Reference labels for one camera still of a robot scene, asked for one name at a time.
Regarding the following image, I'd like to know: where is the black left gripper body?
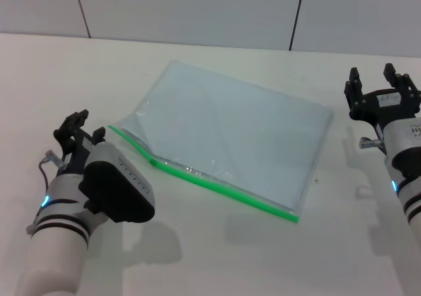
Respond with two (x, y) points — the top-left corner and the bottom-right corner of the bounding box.
(57, 131), (99, 178)

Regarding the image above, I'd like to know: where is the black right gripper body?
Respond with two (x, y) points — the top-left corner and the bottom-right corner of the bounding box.
(349, 87), (421, 156)

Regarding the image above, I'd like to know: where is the translucent green-zipper document bag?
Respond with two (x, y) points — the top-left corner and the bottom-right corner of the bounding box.
(107, 59), (335, 225)

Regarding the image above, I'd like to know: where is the grey left arm cable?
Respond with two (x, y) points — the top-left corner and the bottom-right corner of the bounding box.
(37, 149), (68, 195)

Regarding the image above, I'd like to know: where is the metal right arm cable plug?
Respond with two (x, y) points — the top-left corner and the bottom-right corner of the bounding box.
(359, 137), (385, 149)

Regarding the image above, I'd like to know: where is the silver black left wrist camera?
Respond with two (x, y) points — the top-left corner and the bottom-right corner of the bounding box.
(78, 141), (156, 224)

